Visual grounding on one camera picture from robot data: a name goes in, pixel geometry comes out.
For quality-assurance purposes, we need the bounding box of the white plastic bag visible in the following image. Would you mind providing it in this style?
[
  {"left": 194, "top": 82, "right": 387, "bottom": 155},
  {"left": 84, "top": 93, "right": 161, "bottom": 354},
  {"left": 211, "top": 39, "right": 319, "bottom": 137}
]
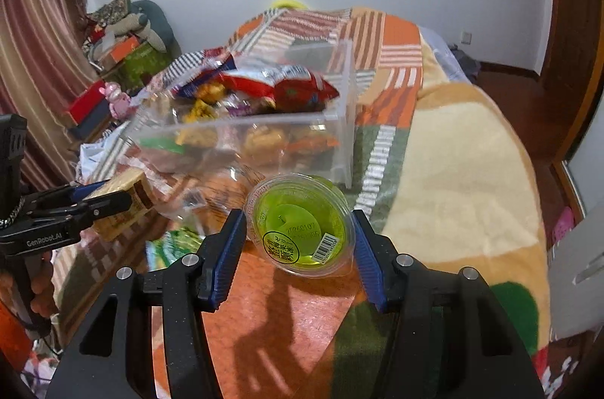
[{"left": 77, "top": 120, "right": 139, "bottom": 188}]

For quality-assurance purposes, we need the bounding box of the pale grey bed sheet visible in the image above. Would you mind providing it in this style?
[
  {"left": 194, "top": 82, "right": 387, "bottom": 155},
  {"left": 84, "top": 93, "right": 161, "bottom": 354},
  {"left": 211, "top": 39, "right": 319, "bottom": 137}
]
[{"left": 419, "top": 26, "right": 473, "bottom": 85}]

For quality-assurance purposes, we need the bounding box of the person's left hand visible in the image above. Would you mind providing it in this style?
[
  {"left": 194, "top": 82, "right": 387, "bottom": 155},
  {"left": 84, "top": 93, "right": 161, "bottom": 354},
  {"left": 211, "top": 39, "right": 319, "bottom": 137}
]
[{"left": 29, "top": 249, "right": 61, "bottom": 320}]

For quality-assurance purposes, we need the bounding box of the small yellow packet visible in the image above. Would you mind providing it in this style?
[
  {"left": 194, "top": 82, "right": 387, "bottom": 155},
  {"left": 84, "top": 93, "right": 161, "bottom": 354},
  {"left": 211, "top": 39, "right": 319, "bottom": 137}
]
[{"left": 188, "top": 79, "right": 228, "bottom": 122}]

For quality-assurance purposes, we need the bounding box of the dark box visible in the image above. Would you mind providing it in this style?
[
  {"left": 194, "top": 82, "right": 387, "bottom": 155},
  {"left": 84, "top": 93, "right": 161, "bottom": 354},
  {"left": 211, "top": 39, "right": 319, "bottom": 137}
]
[{"left": 70, "top": 97, "right": 115, "bottom": 141}]

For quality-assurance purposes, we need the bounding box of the striped red curtain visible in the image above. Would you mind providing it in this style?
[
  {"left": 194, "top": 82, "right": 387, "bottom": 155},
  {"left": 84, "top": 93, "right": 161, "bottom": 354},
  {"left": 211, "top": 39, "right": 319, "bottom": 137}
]
[{"left": 0, "top": 0, "right": 103, "bottom": 193}]

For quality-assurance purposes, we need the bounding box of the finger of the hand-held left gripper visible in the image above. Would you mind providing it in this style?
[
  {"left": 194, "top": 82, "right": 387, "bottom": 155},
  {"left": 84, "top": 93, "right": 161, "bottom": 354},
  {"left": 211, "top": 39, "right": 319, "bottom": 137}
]
[
  {"left": 23, "top": 180, "right": 112, "bottom": 212},
  {"left": 23, "top": 191, "right": 134, "bottom": 234}
]

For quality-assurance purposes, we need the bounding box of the pink plush toy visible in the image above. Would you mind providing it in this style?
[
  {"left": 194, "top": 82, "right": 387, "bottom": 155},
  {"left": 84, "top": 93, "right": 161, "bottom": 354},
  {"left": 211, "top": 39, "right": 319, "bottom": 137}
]
[{"left": 103, "top": 81, "right": 134, "bottom": 120}]

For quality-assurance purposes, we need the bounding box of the red snack packet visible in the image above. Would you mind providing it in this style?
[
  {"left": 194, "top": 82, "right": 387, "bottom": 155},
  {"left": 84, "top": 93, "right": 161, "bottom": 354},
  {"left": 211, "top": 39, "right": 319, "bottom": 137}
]
[{"left": 221, "top": 65, "right": 341, "bottom": 113}]

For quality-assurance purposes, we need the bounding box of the blue white packet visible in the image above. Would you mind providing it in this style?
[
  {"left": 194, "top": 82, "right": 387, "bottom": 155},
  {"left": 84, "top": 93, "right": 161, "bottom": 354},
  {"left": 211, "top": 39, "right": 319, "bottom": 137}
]
[{"left": 186, "top": 52, "right": 237, "bottom": 87}]

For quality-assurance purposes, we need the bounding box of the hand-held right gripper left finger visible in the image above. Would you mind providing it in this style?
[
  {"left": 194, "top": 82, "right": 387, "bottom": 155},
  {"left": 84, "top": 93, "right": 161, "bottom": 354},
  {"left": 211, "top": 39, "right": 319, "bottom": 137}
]
[{"left": 45, "top": 209, "right": 248, "bottom": 399}]

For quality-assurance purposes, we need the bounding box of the green patterned packet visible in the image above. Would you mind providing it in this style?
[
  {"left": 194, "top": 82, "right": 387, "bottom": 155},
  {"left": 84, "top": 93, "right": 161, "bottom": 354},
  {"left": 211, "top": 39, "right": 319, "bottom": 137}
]
[{"left": 145, "top": 228, "right": 209, "bottom": 273}]

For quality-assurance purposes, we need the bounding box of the clear plastic storage box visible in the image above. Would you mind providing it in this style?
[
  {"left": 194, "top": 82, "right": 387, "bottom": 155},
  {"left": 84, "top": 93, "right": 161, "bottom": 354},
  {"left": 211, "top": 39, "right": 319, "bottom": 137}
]
[{"left": 126, "top": 39, "right": 358, "bottom": 188}]

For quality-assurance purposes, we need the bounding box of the orange cloth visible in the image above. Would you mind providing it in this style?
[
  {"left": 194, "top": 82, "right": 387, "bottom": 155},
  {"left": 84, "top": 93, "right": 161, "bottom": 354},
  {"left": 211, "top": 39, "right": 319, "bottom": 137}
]
[{"left": 0, "top": 299, "right": 30, "bottom": 374}]

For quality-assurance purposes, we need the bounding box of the red box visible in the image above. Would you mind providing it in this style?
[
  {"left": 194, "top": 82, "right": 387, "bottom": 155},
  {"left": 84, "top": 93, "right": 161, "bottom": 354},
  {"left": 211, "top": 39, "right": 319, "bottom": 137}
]
[{"left": 63, "top": 78, "right": 110, "bottom": 127}]

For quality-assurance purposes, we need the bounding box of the patchwork striped blanket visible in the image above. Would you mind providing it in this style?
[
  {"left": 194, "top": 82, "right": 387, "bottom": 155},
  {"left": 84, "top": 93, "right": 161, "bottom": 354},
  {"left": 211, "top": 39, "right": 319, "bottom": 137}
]
[{"left": 151, "top": 5, "right": 424, "bottom": 202}]

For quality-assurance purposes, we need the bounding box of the yellow cake packet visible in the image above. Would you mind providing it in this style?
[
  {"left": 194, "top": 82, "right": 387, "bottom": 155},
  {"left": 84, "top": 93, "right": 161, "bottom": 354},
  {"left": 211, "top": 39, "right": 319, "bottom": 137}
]
[{"left": 91, "top": 169, "right": 159, "bottom": 242}]

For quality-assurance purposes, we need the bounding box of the clear pastry packet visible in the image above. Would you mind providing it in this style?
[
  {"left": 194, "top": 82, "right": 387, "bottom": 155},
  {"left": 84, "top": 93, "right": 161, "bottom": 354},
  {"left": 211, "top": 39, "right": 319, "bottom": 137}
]
[{"left": 244, "top": 124, "right": 292, "bottom": 167}]

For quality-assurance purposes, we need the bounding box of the purple snack packet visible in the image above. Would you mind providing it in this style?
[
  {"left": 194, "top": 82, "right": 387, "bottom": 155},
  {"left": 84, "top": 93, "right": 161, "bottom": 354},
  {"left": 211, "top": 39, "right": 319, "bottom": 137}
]
[{"left": 225, "top": 94, "right": 266, "bottom": 117}]

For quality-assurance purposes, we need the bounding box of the green jelly cup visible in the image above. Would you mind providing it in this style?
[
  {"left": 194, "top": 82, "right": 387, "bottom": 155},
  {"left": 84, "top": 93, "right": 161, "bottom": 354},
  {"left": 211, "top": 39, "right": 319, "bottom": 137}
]
[{"left": 244, "top": 173, "right": 357, "bottom": 278}]

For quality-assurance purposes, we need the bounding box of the white cabinet with stickers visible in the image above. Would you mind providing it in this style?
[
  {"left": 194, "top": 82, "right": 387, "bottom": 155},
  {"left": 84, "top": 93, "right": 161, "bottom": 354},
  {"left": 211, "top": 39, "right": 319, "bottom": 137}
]
[{"left": 546, "top": 134, "right": 604, "bottom": 345}]

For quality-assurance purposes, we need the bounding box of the orange box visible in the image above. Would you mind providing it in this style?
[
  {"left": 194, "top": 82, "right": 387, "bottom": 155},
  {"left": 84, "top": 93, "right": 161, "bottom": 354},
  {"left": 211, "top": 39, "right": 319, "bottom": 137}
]
[{"left": 100, "top": 35, "right": 143, "bottom": 70}]

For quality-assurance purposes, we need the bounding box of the wooden door frame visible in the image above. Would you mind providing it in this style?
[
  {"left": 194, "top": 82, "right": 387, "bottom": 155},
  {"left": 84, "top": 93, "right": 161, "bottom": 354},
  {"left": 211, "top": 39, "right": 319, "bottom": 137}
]
[{"left": 537, "top": 0, "right": 604, "bottom": 166}]

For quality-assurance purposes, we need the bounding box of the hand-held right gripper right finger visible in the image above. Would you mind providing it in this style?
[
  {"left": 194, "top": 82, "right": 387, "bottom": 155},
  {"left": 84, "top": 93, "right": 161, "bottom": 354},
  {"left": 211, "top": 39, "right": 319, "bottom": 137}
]
[{"left": 351, "top": 209, "right": 543, "bottom": 399}]

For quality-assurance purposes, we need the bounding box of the grey plush toy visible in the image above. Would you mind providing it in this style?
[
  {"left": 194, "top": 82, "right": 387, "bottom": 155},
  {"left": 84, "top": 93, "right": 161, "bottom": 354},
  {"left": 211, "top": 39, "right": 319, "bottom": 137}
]
[{"left": 105, "top": 12, "right": 153, "bottom": 40}]

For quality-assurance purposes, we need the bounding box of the green patterned box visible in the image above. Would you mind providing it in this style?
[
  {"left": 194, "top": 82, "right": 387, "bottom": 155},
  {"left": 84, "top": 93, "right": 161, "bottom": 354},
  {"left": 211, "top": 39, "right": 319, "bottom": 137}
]
[{"left": 117, "top": 44, "right": 174, "bottom": 91}]

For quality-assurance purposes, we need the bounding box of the floral patterned cloth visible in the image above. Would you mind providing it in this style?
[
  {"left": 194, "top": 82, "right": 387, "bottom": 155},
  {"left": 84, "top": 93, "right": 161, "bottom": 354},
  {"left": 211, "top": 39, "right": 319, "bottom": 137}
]
[{"left": 86, "top": 0, "right": 134, "bottom": 25}]

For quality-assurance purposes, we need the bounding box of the grey bag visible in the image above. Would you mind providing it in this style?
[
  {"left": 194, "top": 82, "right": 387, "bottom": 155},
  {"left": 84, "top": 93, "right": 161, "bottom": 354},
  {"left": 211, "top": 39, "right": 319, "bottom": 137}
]
[{"left": 452, "top": 49, "right": 481, "bottom": 82}]

